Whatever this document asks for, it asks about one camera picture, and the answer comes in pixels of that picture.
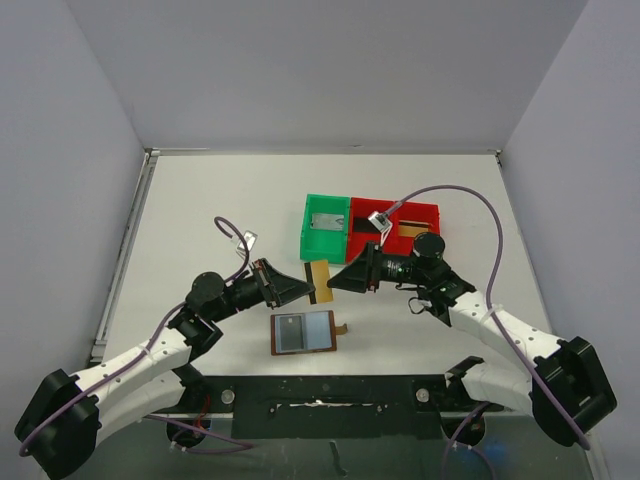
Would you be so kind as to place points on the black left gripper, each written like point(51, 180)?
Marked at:
point(266, 284)

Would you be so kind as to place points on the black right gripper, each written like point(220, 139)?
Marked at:
point(372, 267)

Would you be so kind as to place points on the gold card pocket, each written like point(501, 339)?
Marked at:
point(318, 274)
point(409, 229)

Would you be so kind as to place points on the brown leather card holder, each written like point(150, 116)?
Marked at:
point(321, 332)

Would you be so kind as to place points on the dark grey card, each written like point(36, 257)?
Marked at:
point(291, 333)

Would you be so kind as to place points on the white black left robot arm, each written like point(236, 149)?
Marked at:
point(70, 414)

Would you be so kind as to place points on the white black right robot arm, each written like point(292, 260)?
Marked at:
point(560, 383)

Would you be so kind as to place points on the black card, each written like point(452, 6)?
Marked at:
point(362, 225)

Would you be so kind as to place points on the red plastic bin middle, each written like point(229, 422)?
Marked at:
point(362, 207)

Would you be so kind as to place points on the red plastic bin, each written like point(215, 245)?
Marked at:
point(362, 207)
point(415, 212)

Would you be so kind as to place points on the green plastic bin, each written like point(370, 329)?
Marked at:
point(319, 244)

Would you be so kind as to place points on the red plastic bin right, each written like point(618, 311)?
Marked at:
point(415, 212)

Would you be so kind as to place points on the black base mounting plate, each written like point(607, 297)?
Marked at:
point(326, 407)

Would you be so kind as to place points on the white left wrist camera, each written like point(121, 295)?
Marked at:
point(246, 242)

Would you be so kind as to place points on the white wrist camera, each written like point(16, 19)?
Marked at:
point(246, 242)
point(380, 221)

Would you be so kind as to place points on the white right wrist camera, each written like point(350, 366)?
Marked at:
point(380, 221)

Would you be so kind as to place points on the aluminium front frame rail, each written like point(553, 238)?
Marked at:
point(132, 395)

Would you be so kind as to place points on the aluminium frame rail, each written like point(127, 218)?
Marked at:
point(132, 395)
point(140, 195)

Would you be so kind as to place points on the aluminium left frame rail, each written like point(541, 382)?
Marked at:
point(140, 195)

